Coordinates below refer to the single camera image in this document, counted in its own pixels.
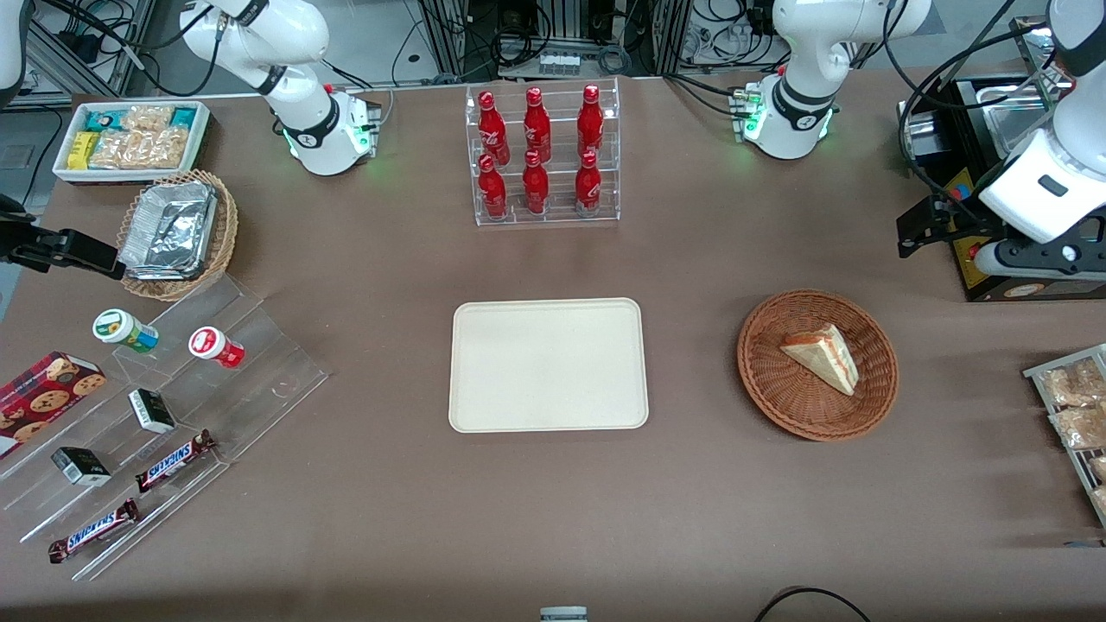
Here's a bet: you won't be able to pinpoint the steel food pan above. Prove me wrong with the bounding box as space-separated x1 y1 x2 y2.
983 78 1065 158

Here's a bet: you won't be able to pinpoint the brown round wicker basket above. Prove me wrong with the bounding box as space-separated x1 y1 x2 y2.
737 289 899 442

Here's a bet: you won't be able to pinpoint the green lid snack cup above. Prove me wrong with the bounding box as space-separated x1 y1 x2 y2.
92 308 161 355

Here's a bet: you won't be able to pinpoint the red lid snack cup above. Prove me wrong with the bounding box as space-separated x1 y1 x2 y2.
188 326 246 371

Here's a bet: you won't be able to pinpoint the red cola bottle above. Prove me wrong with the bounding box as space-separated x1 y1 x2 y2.
522 150 551 216
478 154 510 219
576 84 605 161
523 86 553 163
574 150 603 216
478 91 512 165

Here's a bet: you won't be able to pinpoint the small black carton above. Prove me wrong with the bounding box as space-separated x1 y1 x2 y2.
50 446 113 488
127 388 177 435

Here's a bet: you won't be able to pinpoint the white plastic snack bin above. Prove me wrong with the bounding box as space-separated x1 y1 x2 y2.
52 100 213 185

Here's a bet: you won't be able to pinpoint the tan oval wicker basket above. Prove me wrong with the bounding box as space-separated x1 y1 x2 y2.
116 168 240 302

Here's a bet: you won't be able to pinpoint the Snickers chocolate bar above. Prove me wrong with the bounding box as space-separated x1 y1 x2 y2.
134 428 218 494
47 498 142 565

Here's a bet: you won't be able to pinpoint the cream plastic tray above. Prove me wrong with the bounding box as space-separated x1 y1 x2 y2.
448 298 650 433

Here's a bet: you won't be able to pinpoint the triangular sandwich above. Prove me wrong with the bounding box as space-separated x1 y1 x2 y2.
779 322 861 397

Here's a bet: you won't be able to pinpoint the clear acrylic bottle rack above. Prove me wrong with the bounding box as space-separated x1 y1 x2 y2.
465 77 621 228

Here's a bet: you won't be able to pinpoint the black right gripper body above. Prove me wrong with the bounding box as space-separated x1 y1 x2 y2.
0 194 42 270

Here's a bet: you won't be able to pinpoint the black hot food showcase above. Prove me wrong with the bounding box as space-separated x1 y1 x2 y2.
897 16 1106 303

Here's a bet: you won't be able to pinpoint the clear acrylic step display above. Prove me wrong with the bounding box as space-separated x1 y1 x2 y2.
0 271 332 582

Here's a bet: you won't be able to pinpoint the red chocolate cookie box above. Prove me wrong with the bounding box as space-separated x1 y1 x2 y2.
0 350 108 461

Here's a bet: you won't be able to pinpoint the clear rice cracker bag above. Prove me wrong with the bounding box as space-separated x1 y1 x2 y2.
121 105 175 133
88 127 189 171

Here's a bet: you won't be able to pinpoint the stacked aluminium foil containers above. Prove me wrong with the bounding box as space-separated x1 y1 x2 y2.
118 181 219 280

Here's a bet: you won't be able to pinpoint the yellow snack pack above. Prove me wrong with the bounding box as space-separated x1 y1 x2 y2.
67 131 101 172

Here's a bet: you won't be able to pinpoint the black floor cable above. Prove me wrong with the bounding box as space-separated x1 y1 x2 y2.
753 587 874 622

